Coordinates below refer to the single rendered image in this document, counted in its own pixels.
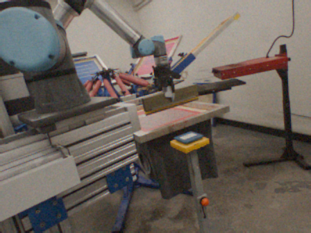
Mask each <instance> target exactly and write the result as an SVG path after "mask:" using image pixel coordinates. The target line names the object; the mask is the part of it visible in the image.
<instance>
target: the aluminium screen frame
mask: <svg viewBox="0 0 311 233"><path fill-rule="evenodd" d="M180 106H186V107H194V108H197V109H204V110H209V111H206V112H202V113H200V114H196V115H193V116H189V117H188V118H185V119H183V120H179V121H175V122H173V123H170V124H167V125H165V126H162V127H158V128H156V129H152V130H149V131H147V132H143V133H142V132H140V131H137V132H135V133H133V136H134V138H135V141H137V142H140V143H143V142H146V141H150V140H152V139H155V138H156V137H160V136H163V135H166V134H168V133H171V132H175V131H177V130H180V129H183V128H185V127H188V126H192V125H193V124H196V123H200V122H202V121H205V120H208V119H211V118H213V117H217V116H219V115H222V114H225V113H227V112H230V106H229V105H219V104H214V103H203V102H194V101H193V102H190V103H186V104H184V105H180ZM136 109H137V111H140V110H143V109H144V108H143V105H138V106H136Z"/></svg>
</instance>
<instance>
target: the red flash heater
mask: <svg viewBox="0 0 311 233"><path fill-rule="evenodd" d="M287 62H288V57H286V55H283V54H282V55H281V54H275V57H269V58H266V57H263V58H258V59H253V60H249V61H243V62H238V63H239V64H235V63H234V64H227V65H224V66H221V67H215V68H212V70H214V71H218V72H219V73H218V74H213V76H214V77H217V78H219V79H221V80H227V79H229V78H236V77H242V76H246V75H251V74H258V73H262V72H265V71H271V70H274V69H282V68H285V67H287Z"/></svg>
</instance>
